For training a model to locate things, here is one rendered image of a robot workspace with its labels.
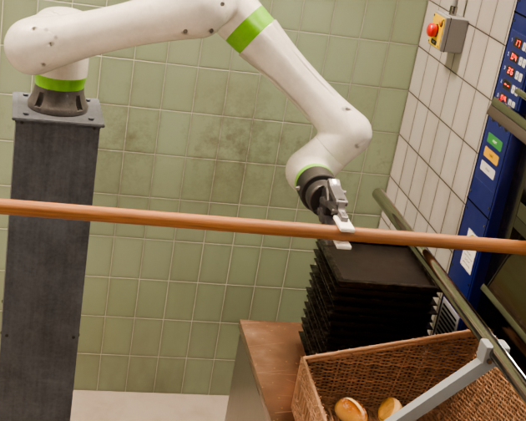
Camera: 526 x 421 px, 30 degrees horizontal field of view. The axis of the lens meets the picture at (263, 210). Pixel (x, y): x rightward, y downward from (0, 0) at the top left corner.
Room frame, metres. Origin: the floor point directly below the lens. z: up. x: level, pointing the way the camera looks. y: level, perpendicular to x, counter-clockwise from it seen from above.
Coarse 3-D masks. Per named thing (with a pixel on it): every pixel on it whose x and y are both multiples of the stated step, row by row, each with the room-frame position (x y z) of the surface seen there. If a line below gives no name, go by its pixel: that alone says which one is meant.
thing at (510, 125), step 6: (492, 108) 2.24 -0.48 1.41; (492, 114) 2.23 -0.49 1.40; (498, 114) 2.20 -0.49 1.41; (504, 114) 2.18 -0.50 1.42; (498, 120) 2.19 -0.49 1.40; (504, 120) 2.16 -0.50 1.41; (510, 120) 2.14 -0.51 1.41; (504, 126) 2.15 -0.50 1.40; (510, 126) 2.13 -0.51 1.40; (516, 126) 2.11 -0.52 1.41; (510, 132) 2.12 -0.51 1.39; (516, 132) 2.09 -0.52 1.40; (522, 132) 2.07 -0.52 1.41; (522, 138) 2.06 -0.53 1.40
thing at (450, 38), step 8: (440, 16) 2.86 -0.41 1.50; (448, 16) 2.84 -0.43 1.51; (456, 16) 2.86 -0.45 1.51; (448, 24) 2.82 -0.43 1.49; (456, 24) 2.82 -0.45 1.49; (464, 24) 2.83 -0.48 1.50; (440, 32) 2.83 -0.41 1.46; (448, 32) 2.82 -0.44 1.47; (456, 32) 2.82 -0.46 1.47; (464, 32) 2.83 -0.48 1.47; (432, 40) 2.87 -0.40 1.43; (440, 40) 2.82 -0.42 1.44; (448, 40) 2.82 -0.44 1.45; (456, 40) 2.82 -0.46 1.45; (440, 48) 2.82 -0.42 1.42; (448, 48) 2.82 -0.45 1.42; (456, 48) 2.83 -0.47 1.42
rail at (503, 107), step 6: (492, 102) 2.25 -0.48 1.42; (498, 102) 2.22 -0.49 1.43; (504, 102) 2.22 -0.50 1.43; (498, 108) 2.21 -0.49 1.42; (504, 108) 2.19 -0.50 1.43; (510, 108) 2.17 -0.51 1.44; (510, 114) 2.15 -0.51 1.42; (516, 114) 2.13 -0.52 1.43; (522, 114) 2.13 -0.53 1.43; (516, 120) 2.12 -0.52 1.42; (522, 120) 2.09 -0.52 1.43; (522, 126) 2.08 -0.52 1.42
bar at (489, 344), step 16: (384, 192) 2.20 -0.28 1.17; (384, 208) 2.13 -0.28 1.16; (400, 224) 2.03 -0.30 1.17; (432, 256) 1.86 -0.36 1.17; (432, 272) 1.80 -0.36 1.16; (448, 288) 1.73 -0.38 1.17; (464, 304) 1.66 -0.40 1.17; (464, 320) 1.63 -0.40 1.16; (480, 320) 1.60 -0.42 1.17; (480, 336) 1.56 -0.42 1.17; (480, 352) 1.53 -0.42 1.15; (496, 352) 1.50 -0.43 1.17; (464, 368) 1.52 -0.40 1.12; (480, 368) 1.52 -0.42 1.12; (512, 368) 1.44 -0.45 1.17; (448, 384) 1.50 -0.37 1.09; (464, 384) 1.51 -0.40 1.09; (512, 384) 1.42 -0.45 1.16; (416, 400) 1.51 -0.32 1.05; (432, 400) 1.50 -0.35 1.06; (400, 416) 1.49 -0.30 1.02; (416, 416) 1.49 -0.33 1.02
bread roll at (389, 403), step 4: (384, 400) 2.17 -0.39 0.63; (388, 400) 2.16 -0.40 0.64; (392, 400) 2.15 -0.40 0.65; (396, 400) 2.15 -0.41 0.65; (380, 404) 2.17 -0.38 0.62; (384, 404) 2.15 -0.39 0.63; (388, 404) 2.14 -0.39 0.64; (392, 404) 2.13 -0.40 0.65; (396, 404) 2.13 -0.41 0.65; (400, 404) 2.14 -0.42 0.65; (380, 408) 2.15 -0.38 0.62; (384, 408) 2.14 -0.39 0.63; (388, 408) 2.12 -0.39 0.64; (392, 408) 2.11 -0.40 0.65; (396, 408) 2.11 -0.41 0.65; (400, 408) 2.12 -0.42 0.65; (380, 412) 2.14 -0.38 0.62; (384, 412) 2.12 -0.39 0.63; (388, 412) 2.11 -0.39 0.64; (392, 412) 2.10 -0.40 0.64; (380, 416) 2.12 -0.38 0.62; (384, 416) 2.11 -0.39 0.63; (388, 416) 2.10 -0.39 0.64; (380, 420) 2.11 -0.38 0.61
